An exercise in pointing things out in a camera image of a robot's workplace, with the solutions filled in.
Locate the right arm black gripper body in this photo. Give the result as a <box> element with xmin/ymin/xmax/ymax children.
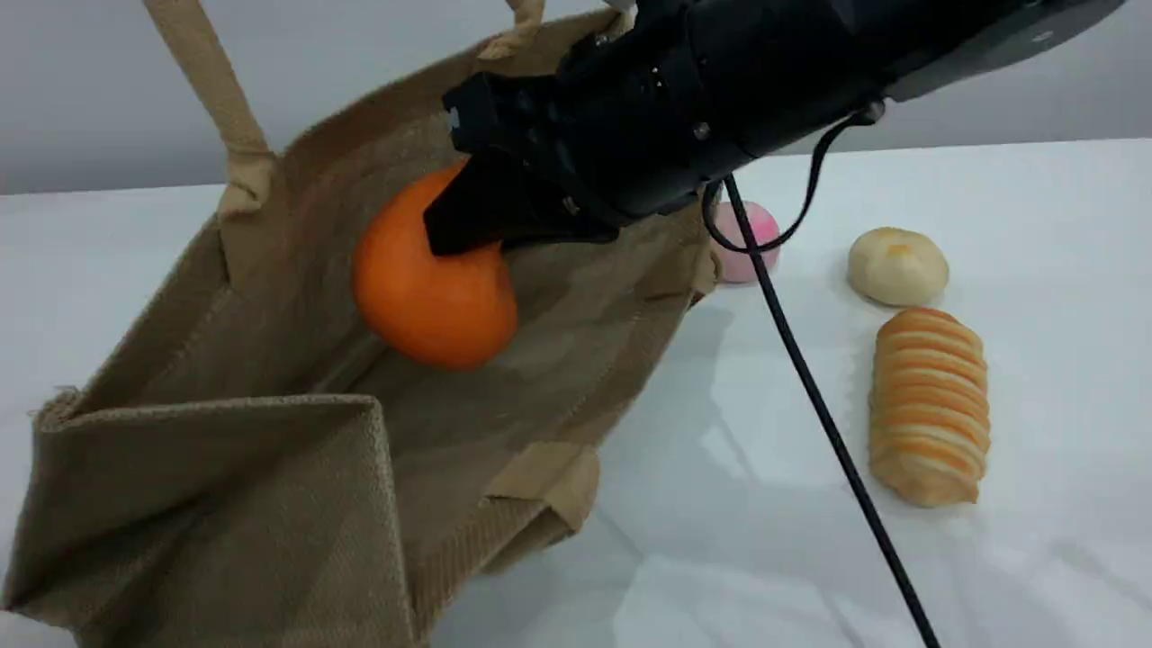
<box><xmin>445</xmin><ymin>0</ymin><xmax>750</xmax><ymax>226</ymax></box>

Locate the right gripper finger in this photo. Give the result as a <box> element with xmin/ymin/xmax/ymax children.
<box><xmin>423</xmin><ymin>148</ymin><xmax>622</xmax><ymax>257</ymax></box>

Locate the orange toy fruit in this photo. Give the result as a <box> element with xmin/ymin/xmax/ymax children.
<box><xmin>351</xmin><ymin>162</ymin><xmax>520</xmax><ymax>372</ymax></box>

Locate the brown jute tote bag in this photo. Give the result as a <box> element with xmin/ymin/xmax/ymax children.
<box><xmin>0</xmin><ymin>0</ymin><xmax>721</xmax><ymax>648</ymax></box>

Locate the pink toy peach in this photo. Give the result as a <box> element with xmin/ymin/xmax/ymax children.
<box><xmin>709</xmin><ymin>200</ymin><xmax>782</xmax><ymax>284</ymax></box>

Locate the round cream bun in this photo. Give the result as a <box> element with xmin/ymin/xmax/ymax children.
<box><xmin>846</xmin><ymin>227</ymin><xmax>950</xmax><ymax>309</ymax></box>

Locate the striped long bread roll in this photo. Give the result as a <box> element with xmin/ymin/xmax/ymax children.
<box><xmin>868</xmin><ymin>308</ymin><xmax>991</xmax><ymax>508</ymax></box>

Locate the thin black cable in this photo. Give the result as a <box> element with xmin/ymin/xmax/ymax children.
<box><xmin>702</xmin><ymin>101</ymin><xmax>887</xmax><ymax>255</ymax></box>

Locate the thick black cable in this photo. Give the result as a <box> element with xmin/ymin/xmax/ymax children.
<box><xmin>723</xmin><ymin>175</ymin><xmax>941</xmax><ymax>648</ymax></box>

